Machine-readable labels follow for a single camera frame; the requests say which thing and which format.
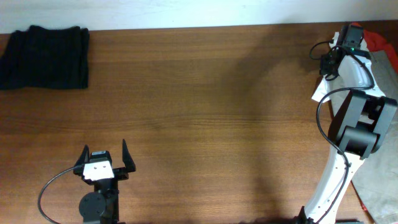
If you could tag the red garment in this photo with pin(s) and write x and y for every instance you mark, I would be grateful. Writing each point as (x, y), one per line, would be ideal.
(376, 42)

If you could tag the white crumpled garment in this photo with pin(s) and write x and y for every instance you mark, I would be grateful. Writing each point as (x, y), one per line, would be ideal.
(323, 91)

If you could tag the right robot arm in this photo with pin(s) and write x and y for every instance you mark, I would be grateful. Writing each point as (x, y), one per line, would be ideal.
(358, 127)

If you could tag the folded black garment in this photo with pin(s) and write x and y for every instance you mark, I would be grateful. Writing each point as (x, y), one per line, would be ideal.
(44, 58)

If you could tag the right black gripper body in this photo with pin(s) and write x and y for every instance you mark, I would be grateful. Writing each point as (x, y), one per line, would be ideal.
(326, 68)

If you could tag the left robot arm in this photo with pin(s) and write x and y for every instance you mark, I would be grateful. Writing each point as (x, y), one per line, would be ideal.
(101, 206)

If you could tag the grey-green khaki shorts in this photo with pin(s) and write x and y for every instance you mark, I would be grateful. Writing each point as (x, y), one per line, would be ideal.
(376, 180)

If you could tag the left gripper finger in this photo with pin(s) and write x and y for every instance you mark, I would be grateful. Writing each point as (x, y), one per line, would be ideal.
(126, 157)
(84, 157)

